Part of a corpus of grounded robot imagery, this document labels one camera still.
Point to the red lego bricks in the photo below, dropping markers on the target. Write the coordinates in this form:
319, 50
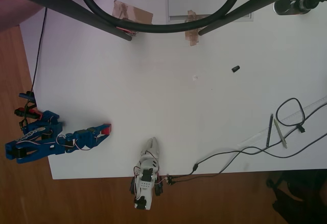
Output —
106, 130

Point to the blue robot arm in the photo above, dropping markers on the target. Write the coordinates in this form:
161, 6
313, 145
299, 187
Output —
33, 144

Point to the person's forearm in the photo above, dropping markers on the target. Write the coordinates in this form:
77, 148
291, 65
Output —
18, 11

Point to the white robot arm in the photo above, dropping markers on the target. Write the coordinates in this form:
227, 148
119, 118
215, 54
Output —
145, 185

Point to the red and black clamp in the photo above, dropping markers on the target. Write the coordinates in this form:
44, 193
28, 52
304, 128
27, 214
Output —
33, 113

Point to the dark blue clamp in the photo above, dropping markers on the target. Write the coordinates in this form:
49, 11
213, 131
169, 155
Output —
25, 95

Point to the small black cap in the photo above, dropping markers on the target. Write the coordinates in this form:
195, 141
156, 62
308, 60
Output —
235, 69

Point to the black pen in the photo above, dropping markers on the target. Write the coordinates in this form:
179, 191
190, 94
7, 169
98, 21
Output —
269, 132

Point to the brown packing tape patch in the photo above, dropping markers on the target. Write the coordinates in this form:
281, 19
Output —
193, 37
138, 13

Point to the black tripod leg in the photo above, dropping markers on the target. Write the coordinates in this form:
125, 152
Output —
255, 4
76, 9

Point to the grey green pen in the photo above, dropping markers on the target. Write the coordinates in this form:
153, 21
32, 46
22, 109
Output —
280, 133

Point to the transparent plastic ruler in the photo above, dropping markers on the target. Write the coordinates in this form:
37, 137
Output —
314, 106

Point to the black camera on stand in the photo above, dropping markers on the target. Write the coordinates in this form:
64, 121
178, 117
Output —
293, 4

